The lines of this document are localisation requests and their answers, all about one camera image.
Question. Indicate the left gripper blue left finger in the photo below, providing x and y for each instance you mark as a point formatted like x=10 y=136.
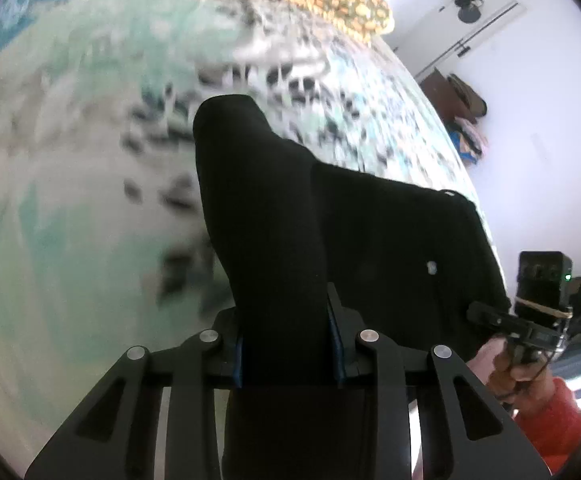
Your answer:
x=112 y=432

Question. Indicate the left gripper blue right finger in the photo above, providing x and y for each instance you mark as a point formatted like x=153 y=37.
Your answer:
x=414 y=414

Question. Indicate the black pants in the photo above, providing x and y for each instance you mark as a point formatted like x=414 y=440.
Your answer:
x=287 y=228

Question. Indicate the person right hand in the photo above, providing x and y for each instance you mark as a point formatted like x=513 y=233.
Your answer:
x=526 y=387

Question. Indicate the floral bed sheet mattress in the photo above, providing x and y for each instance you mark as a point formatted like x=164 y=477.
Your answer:
x=102 y=241

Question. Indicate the olive folded cloth on dresser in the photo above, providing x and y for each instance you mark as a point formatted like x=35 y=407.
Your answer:
x=475 y=104

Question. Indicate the dark wooden dresser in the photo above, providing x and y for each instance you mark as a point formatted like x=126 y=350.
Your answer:
x=442 y=96

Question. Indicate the white door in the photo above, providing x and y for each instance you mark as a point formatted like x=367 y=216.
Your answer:
x=439 y=40

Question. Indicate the black items hanging on door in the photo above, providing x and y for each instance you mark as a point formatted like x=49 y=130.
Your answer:
x=468 y=11

